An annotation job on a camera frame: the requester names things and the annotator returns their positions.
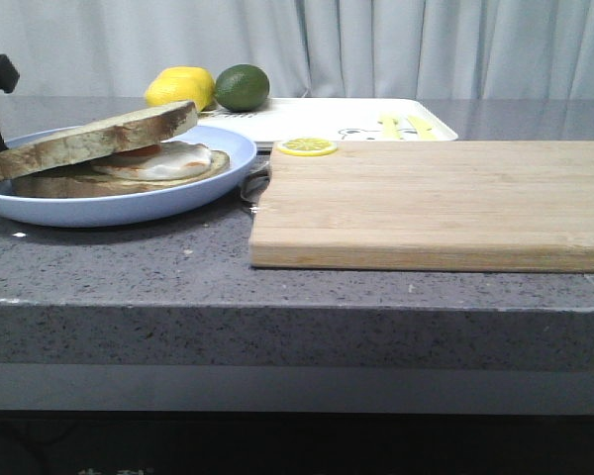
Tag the bread slice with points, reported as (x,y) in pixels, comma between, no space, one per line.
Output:
(100,138)
(81,181)

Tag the light blue round plate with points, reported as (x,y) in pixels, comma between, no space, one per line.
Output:
(139,207)

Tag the white rectangular tray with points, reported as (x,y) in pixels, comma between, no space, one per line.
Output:
(334,119)

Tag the rear yellow lemon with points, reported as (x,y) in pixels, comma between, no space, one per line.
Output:
(201,76)

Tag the yellow lemon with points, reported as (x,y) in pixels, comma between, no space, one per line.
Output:
(201,76)
(164,90)

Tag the front yellow lemon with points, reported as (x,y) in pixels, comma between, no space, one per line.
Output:
(164,90)

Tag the fried egg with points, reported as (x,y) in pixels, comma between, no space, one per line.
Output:
(169,161)

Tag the green lime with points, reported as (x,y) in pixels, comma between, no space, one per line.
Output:
(242,88)

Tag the lemon slice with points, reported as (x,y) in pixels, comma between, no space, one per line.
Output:
(307,147)

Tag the grey-white curtain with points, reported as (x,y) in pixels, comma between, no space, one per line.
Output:
(406,49)

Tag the wooden cutting board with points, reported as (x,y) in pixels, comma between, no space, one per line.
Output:
(509,206)

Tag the metal cutting board handle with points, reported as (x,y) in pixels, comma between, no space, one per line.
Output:
(254,185)

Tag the yellow-handled utensil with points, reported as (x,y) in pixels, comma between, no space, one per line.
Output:
(423,129)
(389,124)

